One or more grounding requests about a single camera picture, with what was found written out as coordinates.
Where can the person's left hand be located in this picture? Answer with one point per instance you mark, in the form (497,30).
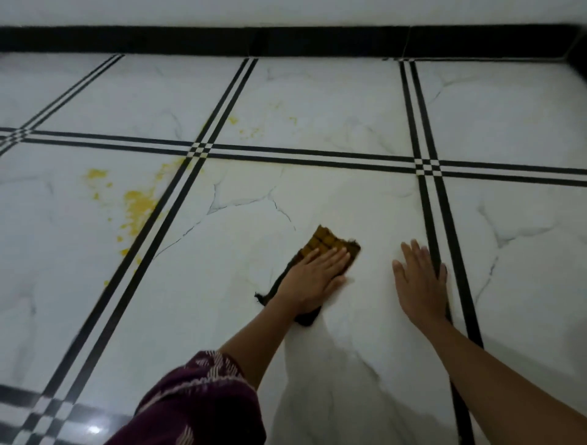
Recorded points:
(309,284)

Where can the person's right hand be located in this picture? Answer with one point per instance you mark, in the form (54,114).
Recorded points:
(422,293)

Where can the dark brown cleaning cloth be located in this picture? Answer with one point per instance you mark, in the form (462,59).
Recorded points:
(323,238)

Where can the yellow stains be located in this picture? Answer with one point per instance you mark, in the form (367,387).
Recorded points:
(140,206)

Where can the person's left forearm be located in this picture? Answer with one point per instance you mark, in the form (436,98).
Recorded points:
(257,344)

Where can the person's right forearm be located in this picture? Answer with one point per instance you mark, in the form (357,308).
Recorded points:
(504,394)

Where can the maroon patterned left sleeve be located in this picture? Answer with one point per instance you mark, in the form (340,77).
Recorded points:
(202,408)

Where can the black skirting strip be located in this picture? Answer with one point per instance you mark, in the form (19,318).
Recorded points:
(183,40)

